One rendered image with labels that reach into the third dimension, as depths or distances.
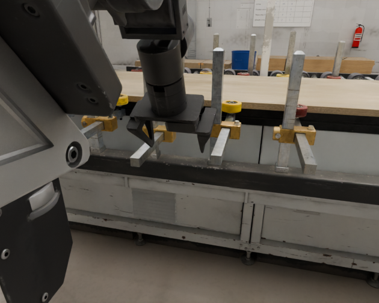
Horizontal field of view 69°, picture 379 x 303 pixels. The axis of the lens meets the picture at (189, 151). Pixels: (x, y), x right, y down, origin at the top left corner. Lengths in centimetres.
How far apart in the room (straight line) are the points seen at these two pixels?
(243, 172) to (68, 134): 91
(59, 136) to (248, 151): 114
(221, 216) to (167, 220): 30
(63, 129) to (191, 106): 30
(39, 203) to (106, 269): 136
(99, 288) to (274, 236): 92
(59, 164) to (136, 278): 145
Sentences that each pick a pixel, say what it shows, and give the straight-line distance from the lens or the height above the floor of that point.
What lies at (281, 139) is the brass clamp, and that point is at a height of 83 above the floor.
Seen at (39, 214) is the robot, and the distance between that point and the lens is 34.
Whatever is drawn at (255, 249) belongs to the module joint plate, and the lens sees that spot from 157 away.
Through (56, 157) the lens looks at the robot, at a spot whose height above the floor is 112.
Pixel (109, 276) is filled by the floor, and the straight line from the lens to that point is 164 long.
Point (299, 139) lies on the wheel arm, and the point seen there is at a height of 86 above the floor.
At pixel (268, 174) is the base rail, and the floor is 70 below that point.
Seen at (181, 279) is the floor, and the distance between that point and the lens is 157.
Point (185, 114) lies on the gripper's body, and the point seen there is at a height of 106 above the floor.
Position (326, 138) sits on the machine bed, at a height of 77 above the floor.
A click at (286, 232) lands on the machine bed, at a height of 23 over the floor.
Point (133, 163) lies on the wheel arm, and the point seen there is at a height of 80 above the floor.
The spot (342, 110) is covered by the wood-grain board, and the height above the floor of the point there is 89.
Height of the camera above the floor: 119
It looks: 24 degrees down
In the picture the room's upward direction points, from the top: straight up
